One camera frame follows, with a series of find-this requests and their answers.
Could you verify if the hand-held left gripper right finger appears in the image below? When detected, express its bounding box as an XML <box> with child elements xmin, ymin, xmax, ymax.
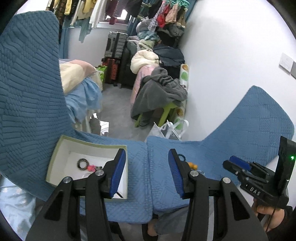
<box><xmin>168</xmin><ymin>149</ymin><xmax>269</xmax><ymax>241</ymax></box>

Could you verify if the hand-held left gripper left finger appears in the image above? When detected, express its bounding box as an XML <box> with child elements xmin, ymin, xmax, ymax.
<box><xmin>25</xmin><ymin>148</ymin><xmax>126</xmax><ymax>241</ymax></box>

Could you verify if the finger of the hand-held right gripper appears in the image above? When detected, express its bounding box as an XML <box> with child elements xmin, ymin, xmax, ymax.
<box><xmin>222</xmin><ymin>160</ymin><xmax>248</xmax><ymax>181</ymax></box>
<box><xmin>229</xmin><ymin>156</ymin><xmax>255</xmax><ymax>172</ymax></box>

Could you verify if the pale green cardboard box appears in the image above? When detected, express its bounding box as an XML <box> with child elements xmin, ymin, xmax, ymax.
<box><xmin>46</xmin><ymin>136</ymin><xmax>128</xmax><ymax>200</ymax></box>

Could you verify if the person's right hand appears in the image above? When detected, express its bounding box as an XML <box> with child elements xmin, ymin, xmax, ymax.
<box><xmin>252</xmin><ymin>202</ymin><xmax>287</xmax><ymax>235</ymax></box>

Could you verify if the white tote bag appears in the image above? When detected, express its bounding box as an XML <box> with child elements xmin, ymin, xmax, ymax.
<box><xmin>148</xmin><ymin>119</ymin><xmax>189</xmax><ymax>141</ymax></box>

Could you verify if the person's right leg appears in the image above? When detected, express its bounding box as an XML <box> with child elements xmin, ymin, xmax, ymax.
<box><xmin>148</xmin><ymin>205</ymin><xmax>190</xmax><ymax>239</ymax></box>

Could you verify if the green plastic stool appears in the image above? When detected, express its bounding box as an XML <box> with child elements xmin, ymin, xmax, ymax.
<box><xmin>135</xmin><ymin>103</ymin><xmax>183</xmax><ymax>128</ymax></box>

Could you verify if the black slipper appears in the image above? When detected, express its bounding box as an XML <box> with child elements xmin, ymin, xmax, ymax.
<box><xmin>142</xmin><ymin>224</ymin><xmax>160</xmax><ymax>241</ymax></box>

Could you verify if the grey hoodie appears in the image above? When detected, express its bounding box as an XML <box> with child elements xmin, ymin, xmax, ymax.
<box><xmin>131</xmin><ymin>67</ymin><xmax>188</xmax><ymax>121</ymax></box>

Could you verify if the cream and blue bed blanket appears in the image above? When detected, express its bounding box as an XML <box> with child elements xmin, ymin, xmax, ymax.
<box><xmin>59</xmin><ymin>59</ymin><xmax>103</xmax><ymax>130</ymax></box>

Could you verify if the pink blanket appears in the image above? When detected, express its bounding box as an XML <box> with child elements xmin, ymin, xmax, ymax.
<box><xmin>131</xmin><ymin>65</ymin><xmax>153</xmax><ymax>105</ymax></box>

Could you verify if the rolled dotted mat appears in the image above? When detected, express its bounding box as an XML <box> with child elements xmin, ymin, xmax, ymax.
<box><xmin>173</xmin><ymin>64</ymin><xmax>189</xmax><ymax>130</ymax></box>

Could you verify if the green bag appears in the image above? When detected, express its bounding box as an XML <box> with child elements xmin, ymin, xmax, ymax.
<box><xmin>96</xmin><ymin>65</ymin><xmax>108</xmax><ymax>88</ymax></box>

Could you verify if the red and black suitcase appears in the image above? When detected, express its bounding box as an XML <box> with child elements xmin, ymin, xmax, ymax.
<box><xmin>102</xmin><ymin>58</ymin><xmax>121</xmax><ymax>85</ymax></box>

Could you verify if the dark armchair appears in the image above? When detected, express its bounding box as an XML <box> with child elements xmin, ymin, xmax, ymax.
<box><xmin>119</xmin><ymin>40</ymin><xmax>139</xmax><ymax>88</ymax></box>

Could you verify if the light blue printed bedsheet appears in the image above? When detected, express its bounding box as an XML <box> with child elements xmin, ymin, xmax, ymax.
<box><xmin>0</xmin><ymin>174</ymin><xmax>49</xmax><ymax>239</ymax></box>

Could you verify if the blue quilted cushion mat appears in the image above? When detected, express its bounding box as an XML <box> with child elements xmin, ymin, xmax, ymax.
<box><xmin>0</xmin><ymin>10</ymin><xmax>154</xmax><ymax>224</ymax></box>

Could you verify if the white puffy jacket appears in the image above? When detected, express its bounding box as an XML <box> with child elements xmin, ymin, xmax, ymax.
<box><xmin>131</xmin><ymin>50</ymin><xmax>160</xmax><ymax>75</ymax></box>

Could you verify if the pile of clothes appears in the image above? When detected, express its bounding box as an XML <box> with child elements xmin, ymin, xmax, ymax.
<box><xmin>135</xmin><ymin>19</ymin><xmax>185</xmax><ymax>67</ymax></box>

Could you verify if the grey suitcase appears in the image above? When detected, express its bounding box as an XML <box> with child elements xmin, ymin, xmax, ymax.
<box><xmin>105</xmin><ymin>31</ymin><xmax>128</xmax><ymax>58</ymax></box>

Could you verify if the green clip hanger with garments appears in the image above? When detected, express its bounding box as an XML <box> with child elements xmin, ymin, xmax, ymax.
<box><xmin>148</xmin><ymin>0</ymin><xmax>188</xmax><ymax>29</ymax></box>

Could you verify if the row of hanging clothes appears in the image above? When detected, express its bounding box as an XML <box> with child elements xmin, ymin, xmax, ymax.
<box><xmin>47</xmin><ymin>0</ymin><xmax>144</xmax><ymax>43</ymax></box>

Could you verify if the white wall switch panel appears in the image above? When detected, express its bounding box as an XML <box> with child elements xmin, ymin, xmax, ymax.
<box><xmin>279</xmin><ymin>52</ymin><xmax>295</xmax><ymax>72</ymax></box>

